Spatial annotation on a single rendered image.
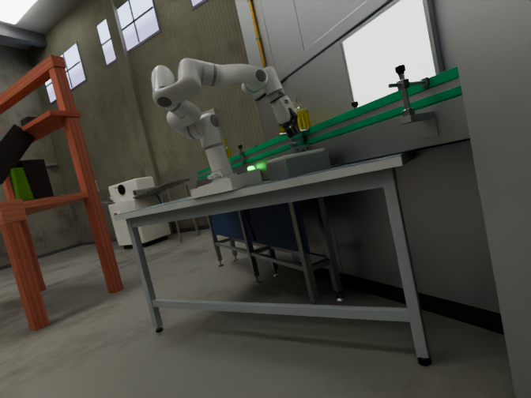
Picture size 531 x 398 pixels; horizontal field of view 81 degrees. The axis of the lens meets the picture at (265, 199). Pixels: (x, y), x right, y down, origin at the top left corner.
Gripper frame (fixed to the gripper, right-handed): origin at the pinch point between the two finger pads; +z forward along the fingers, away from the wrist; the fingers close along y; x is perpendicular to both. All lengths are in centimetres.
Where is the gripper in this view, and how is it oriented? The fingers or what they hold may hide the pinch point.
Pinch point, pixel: (293, 132)
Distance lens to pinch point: 139.1
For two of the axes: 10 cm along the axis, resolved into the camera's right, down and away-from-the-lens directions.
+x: -7.9, 4.7, -3.9
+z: 4.4, 8.8, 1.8
